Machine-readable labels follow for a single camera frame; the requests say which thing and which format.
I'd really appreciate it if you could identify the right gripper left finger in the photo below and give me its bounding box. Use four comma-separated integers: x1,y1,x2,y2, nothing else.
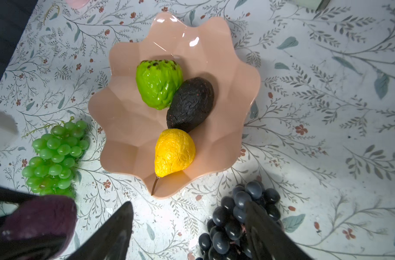
68,201,134,260

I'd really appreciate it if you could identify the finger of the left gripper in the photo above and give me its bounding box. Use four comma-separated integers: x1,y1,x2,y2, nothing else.
0,235,66,260
0,187,37,204

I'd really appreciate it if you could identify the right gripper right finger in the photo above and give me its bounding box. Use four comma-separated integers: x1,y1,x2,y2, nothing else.
245,201,312,260

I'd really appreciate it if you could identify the purple round fruit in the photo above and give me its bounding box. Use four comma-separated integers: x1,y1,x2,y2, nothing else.
0,195,77,255

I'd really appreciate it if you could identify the dark purple grape bunch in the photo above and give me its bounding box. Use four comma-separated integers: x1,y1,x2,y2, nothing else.
198,180,282,260

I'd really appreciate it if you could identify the green grape bunch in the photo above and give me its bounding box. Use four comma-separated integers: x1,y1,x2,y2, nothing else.
22,117,89,199

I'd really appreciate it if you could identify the yellow pear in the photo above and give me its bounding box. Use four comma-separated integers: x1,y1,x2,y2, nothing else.
151,128,196,196

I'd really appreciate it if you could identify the dark brown avocado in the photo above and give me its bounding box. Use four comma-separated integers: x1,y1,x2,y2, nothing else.
167,77,214,133

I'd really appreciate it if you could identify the bright green custard apple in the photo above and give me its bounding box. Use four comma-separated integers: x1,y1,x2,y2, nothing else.
136,60,183,110

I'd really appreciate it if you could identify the pink scalloped fruit bowl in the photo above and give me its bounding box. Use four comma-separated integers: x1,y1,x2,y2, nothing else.
88,13,261,199

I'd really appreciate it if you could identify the pink pencil cup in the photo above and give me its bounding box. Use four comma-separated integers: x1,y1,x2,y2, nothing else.
65,0,90,9

